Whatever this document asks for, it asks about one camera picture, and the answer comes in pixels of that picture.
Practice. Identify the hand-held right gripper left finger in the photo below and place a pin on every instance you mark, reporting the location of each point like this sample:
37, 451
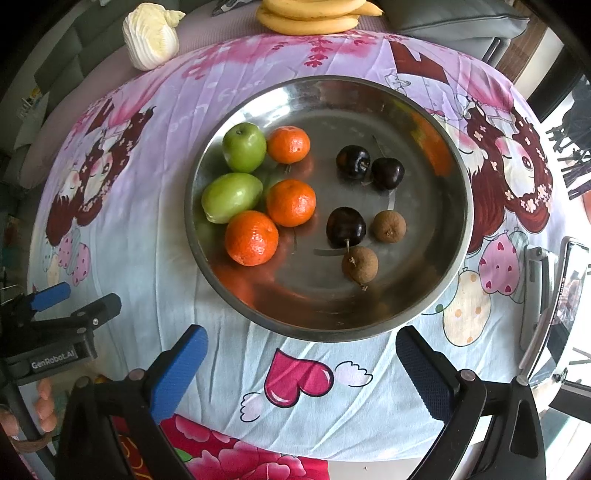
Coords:
178, 374

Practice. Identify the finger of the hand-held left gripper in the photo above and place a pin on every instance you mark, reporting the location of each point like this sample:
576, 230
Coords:
51, 295
97, 311

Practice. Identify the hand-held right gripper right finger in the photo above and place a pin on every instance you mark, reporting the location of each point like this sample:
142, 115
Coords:
422, 374

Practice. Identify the brown longan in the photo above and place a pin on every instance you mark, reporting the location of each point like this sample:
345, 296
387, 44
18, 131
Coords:
360, 264
389, 226

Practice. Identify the round metal plate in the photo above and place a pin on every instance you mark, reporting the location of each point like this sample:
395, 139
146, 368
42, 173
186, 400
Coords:
323, 295

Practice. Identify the dark cherry with long stem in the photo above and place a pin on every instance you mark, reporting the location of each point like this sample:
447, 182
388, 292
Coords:
346, 226

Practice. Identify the oblong green jujube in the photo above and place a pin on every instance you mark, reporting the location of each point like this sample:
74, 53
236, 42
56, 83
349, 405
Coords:
231, 197

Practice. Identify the round green jujube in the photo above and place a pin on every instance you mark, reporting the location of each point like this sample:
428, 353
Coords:
244, 146

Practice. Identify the small orange tangerine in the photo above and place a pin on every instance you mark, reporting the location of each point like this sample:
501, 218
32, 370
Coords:
288, 144

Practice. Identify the person's left hand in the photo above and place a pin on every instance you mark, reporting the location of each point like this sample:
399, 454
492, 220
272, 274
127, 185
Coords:
46, 401

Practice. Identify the cartoon printed blanket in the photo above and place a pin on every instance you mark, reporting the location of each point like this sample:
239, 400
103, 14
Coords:
138, 258

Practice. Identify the silver phone stand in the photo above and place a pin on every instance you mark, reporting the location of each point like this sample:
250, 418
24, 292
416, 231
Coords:
535, 286

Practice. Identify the black phone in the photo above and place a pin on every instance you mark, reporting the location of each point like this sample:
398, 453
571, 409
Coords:
565, 300

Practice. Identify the green quilted sofa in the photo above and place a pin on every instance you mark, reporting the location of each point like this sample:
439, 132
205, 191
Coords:
64, 60

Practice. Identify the napa cabbage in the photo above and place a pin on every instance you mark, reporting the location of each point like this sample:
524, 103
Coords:
150, 41

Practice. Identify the mauve bed sheet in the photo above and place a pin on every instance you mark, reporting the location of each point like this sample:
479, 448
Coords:
207, 39

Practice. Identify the yellow banana bunch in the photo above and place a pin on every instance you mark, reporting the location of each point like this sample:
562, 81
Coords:
304, 25

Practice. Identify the grey green pillow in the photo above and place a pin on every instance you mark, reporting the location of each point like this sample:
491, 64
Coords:
452, 21

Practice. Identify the black metal frame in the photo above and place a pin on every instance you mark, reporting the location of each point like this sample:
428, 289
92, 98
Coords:
570, 143

